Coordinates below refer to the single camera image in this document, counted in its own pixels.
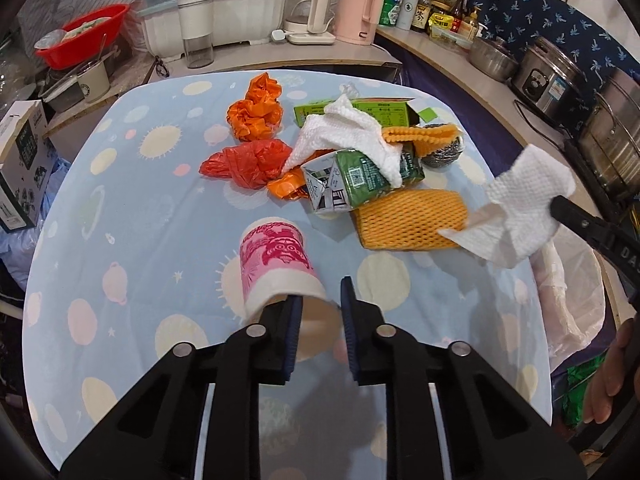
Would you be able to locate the white paper towel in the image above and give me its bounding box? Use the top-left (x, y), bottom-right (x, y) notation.
top-left (438, 145), bottom-right (576, 269)
top-left (281, 94), bottom-right (402, 188)

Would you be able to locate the orange foam fruit net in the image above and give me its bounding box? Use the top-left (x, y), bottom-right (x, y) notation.
top-left (352, 190), bottom-right (468, 252)

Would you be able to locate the pink printed paper cup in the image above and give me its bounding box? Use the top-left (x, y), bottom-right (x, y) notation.
top-left (239, 217), bottom-right (328, 320)

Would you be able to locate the green cardboard box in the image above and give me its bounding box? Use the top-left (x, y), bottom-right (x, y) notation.
top-left (294, 98), bottom-right (420, 127)

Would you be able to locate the green white milk carton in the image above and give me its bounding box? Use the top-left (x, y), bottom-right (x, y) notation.
top-left (300, 150), bottom-right (394, 214)

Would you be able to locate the red plastic bag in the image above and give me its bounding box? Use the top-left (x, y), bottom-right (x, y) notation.
top-left (198, 139), bottom-right (292, 190)

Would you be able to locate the orange plastic bag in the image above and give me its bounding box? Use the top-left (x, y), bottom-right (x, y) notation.
top-left (226, 73), bottom-right (283, 142)

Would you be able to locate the white trash bag bin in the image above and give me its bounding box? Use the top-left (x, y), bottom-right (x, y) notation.
top-left (530, 228), bottom-right (605, 370)

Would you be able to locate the person's right hand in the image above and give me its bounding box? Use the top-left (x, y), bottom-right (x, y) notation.
top-left (582, 318), bottom-right (634, 424)

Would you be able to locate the large steel steamer pot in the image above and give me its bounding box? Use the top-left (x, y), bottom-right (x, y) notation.
top-left (578, 68), bottom-right (640, 197)

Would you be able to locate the green plastic bag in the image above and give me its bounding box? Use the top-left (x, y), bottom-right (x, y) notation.
top-left (561, 356), bottom-right (604, 429)

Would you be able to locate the steel rice cooker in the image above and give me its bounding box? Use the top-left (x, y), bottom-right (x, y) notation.
top-left (509, 36), bottom-right (590, 129)

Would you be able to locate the steel wool scrubber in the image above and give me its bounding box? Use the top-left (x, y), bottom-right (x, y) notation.
top-left (422, 124), bottom-right (464, 169)

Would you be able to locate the orange corrugated foam strip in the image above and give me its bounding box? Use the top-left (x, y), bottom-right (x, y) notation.
top-left (382, 124), bottom-right (459, 157)

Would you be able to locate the small steel pot with lid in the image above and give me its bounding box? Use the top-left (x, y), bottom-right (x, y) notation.
top-left (469, 37), bottom-right (518, 82)

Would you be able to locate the blue patterned tablecloth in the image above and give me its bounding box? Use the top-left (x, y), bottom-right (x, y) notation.
top-left (23, 72), bottom-right (552, 479)

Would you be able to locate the white paper towel on pile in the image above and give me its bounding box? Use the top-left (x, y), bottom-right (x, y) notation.
top-left (281, 94), bottom-right (402, 188)

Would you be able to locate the dark soy sauce bottle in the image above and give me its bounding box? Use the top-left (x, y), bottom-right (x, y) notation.
top-left (410, 0), bottom-right (432, 32)

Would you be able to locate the white cardboard box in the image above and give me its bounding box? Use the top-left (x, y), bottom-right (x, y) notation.
top-left (0, 100), bottom-right (58, 233)

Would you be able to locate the white thermos bottle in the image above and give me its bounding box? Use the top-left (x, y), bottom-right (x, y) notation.
top-left (396, 0), bottom-right (419, 30)

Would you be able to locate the green tin can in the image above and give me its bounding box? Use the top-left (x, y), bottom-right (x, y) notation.
top-left (378, 0), bottom-right (401, 26)

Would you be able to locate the pink electric kettle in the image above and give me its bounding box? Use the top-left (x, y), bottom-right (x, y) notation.
top-left (334, 0), bottom-right (383, 46)

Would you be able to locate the glass electric kettle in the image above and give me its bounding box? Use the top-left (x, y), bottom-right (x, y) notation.
top-left (283, 0), bottom-right (335, 46)

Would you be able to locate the red plastic basin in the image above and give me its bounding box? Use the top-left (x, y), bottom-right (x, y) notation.
top-left (35, 3), bottom-right (130, 70)

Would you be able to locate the white dish rack with cover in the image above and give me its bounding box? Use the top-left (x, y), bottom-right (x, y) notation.
top-left (137, 0), bottom-right (285, 58)

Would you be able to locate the black power cable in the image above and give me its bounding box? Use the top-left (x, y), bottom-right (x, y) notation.
top-left (512, 98), bottom-right (582, 139)

